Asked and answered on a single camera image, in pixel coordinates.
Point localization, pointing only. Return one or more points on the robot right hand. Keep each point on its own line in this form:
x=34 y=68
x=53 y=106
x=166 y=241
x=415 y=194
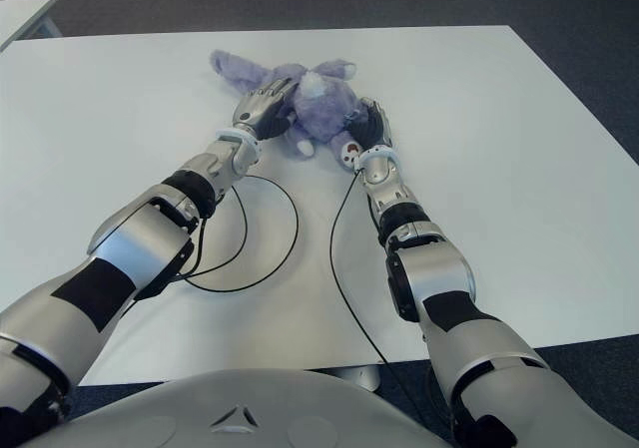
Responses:
x=374 y=129

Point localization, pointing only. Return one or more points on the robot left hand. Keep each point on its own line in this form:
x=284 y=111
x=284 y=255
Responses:
x=254 y=109

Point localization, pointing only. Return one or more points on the purple plush bunny doll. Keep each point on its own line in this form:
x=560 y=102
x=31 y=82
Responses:
x=319 y=109

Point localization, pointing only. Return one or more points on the robot left arm silver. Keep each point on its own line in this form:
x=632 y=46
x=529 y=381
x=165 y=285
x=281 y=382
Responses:
x=125 y=248

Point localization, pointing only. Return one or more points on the robot right arm silver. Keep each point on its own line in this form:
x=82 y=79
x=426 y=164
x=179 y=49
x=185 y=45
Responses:
x=434 y=278

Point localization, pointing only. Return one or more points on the white plate black rim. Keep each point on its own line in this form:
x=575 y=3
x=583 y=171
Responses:
x=279 y=248

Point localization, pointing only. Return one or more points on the white side table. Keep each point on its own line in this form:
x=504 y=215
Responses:
x=20 y=14

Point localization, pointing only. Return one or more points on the grey robot torso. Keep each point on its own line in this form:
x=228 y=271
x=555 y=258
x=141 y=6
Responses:
x=239 y=408

